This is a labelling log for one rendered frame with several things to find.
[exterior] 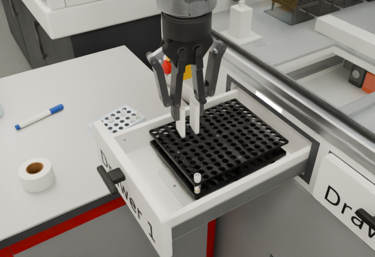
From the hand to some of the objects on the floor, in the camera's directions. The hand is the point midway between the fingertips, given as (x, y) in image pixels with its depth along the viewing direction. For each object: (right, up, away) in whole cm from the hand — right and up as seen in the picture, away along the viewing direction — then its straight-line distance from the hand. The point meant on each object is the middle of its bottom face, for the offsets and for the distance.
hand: (187, 116), depth 71 cm
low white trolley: (-31, -60, +84) cm, 108 cm away
